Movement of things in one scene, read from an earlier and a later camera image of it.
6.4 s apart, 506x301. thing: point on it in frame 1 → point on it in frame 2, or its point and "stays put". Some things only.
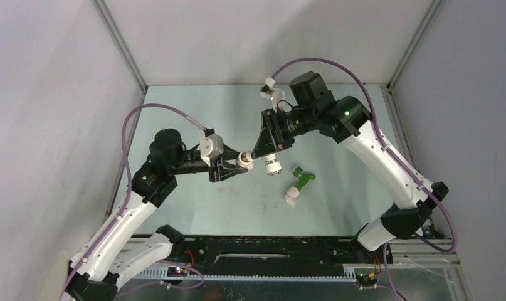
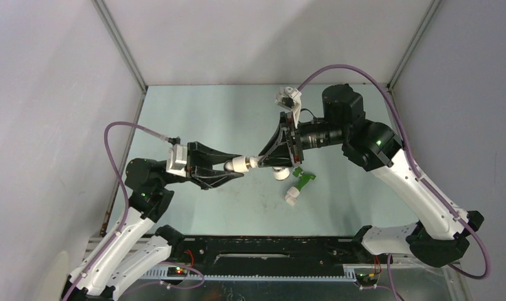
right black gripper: [271, 139] → [279, 152]
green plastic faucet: [303, 177] stays put
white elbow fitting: [291, 196] stays put
